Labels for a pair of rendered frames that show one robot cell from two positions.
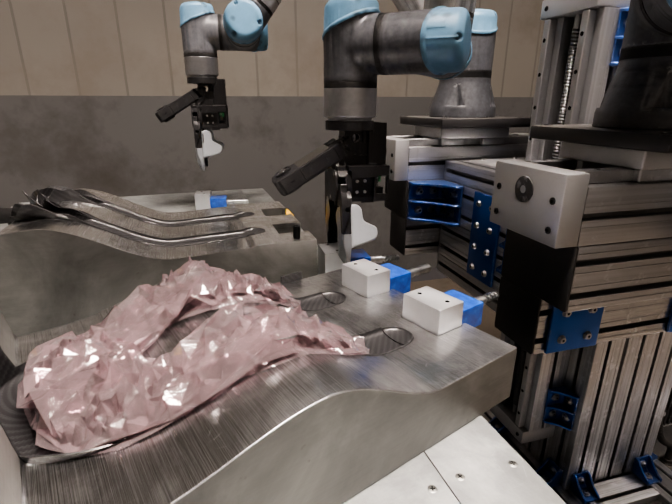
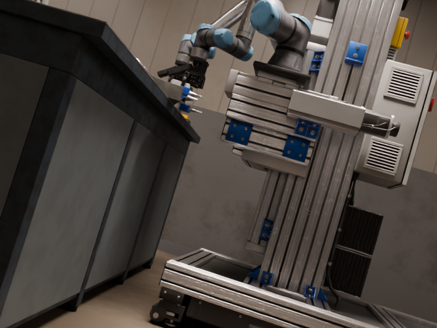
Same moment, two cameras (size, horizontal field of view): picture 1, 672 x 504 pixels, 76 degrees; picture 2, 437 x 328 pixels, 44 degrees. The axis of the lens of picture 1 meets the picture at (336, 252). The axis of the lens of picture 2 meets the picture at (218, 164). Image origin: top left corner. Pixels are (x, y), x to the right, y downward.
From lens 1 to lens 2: 1.90 m
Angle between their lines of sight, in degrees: 32
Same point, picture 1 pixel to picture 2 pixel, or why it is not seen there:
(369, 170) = (196, 73)
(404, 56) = (210, 39)
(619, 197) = (248, 81)
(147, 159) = not seen: hidden behind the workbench
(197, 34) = (185, 45)
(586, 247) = (235, 94)
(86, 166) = not seen: hidden behind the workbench
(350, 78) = (198, 44)
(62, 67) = not seen: hidden behind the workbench
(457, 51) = (220, 38)
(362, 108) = (198, 53)
